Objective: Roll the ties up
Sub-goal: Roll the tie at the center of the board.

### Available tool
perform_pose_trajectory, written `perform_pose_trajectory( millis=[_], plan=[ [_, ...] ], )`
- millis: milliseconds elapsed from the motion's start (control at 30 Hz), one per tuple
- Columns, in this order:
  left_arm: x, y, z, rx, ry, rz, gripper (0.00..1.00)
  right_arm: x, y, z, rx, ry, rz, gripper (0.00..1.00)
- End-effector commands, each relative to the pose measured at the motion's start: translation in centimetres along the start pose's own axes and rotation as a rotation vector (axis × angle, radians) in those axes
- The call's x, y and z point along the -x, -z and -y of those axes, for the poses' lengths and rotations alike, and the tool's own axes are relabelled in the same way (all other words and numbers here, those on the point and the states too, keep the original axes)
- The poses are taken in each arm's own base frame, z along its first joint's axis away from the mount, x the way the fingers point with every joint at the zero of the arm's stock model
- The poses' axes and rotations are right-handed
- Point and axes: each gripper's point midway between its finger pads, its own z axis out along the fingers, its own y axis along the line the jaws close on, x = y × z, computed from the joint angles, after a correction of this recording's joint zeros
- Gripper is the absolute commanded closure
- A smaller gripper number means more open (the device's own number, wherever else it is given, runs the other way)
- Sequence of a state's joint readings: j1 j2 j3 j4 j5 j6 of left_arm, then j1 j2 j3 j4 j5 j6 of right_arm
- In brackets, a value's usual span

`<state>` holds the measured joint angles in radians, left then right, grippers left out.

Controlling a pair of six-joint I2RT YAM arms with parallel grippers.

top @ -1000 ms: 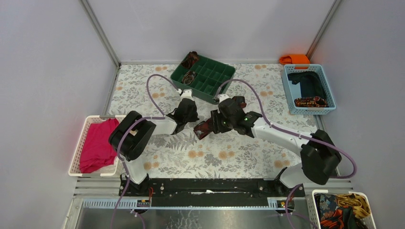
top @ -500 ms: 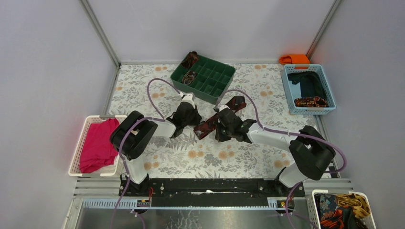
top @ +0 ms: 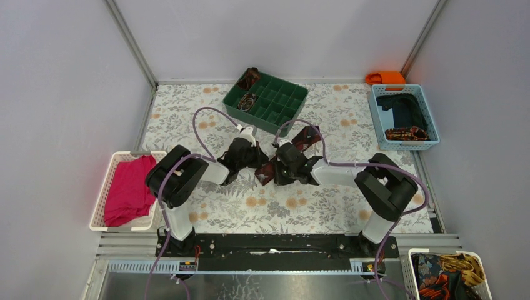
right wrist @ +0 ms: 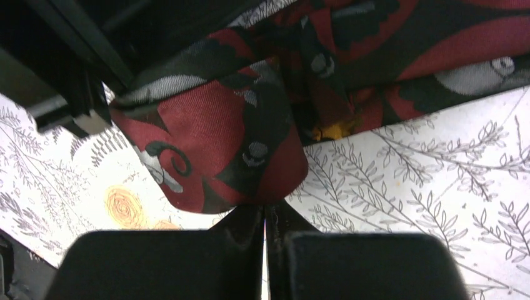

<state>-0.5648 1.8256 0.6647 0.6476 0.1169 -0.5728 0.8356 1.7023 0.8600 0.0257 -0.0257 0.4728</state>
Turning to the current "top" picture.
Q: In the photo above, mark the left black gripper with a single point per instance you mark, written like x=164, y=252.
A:
x=252, y=155

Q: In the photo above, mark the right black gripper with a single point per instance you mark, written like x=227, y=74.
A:
x=280, y=180

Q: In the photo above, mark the dark red patterned tie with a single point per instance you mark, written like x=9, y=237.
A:
x=303, y=140

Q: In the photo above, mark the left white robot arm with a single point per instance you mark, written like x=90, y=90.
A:
x=174, y=178

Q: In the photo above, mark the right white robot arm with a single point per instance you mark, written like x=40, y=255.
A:
x=387, y=188

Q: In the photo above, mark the striped rolled tie in tray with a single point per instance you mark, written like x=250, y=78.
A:
x=247, y=102

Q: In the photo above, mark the floral tablecloth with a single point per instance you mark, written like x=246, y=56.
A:
x=190, y=115

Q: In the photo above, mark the green compartment organizer tray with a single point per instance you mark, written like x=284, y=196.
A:
x=279, y=101

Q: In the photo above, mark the brown rolled tie back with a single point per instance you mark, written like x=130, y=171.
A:
x=249, y=78

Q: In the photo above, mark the white basket left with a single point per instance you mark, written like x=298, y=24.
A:
x=140, y=224

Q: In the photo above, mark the white basket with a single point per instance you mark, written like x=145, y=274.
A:
x=140, y=224
x=480, y=291

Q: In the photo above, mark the magenta cloth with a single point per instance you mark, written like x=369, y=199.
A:
x=129, y=198

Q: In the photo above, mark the light blue plastic basket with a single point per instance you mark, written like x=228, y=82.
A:
x=383, y=120

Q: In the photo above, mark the orange cloth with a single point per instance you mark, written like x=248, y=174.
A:
x=393, y=79

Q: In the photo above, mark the dark navy cloth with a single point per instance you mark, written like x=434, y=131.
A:
x=405, y=110

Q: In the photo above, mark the colourful patterned tie in basket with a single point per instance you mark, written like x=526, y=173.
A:
x=406, y=134

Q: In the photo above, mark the orange black floral tie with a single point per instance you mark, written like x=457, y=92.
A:
x=435, y=283

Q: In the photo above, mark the gold yellow tie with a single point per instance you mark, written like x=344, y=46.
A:
x=471, y=269

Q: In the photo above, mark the white basket bottom right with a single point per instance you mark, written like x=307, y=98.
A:
x=480, y=291

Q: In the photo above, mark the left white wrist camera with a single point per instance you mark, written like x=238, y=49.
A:
x=248, y=133

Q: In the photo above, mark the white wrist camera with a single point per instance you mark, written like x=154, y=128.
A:
x=280, y=143
x=248, y=133

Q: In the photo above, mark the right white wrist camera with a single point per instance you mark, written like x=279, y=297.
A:
x=280, y=143

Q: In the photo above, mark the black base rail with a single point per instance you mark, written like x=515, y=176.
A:
x=275, y=252

